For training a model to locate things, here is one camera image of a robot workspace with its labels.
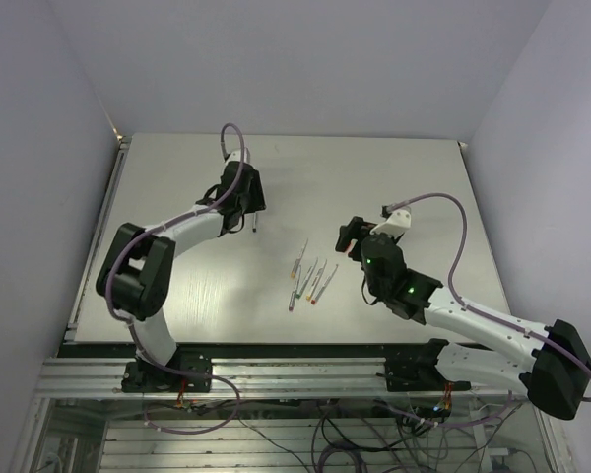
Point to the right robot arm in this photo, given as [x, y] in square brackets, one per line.
[548, 364]

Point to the aluminium frame rail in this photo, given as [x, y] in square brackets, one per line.
[100, 379]

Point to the red marker pen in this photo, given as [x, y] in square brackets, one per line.
[315, 299]

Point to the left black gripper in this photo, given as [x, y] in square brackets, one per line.
[258, 200]

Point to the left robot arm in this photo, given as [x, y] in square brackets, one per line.
[135, 276]

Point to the green marker pen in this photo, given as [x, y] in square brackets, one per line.
[306, 278]

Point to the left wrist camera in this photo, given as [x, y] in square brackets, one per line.
[237, 155]

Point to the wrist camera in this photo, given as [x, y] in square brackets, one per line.
[396, 222]
[237, 155]

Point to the yellow marker pen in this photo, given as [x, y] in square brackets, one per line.
[316, 280]

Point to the orange marker pen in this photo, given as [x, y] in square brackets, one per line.
[298, 259]

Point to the purple marker pen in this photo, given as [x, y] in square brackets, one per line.
[294, 292]

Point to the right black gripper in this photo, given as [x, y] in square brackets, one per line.
[358, 229]

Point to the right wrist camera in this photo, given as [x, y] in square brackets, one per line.
[396, 222]

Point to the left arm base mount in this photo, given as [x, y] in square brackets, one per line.
[142, 377]

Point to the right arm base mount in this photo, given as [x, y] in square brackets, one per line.
[412, 367]

